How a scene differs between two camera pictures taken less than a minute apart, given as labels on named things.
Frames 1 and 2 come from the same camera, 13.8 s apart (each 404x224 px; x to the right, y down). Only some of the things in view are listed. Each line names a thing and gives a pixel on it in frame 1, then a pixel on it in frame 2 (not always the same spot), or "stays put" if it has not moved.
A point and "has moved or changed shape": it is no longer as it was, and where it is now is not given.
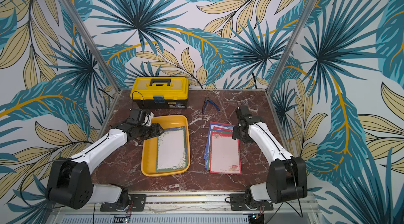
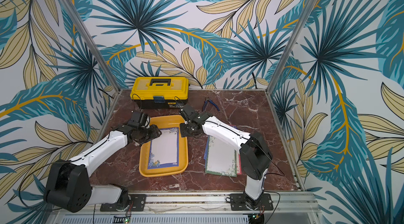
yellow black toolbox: (160, 92) stays put
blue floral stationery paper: (179, 128) has moved or changed shape
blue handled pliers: (205, 102) stays put
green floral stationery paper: (172, 151) to (221, 158)
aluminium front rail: (194, 204) stays put
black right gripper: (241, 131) to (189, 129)
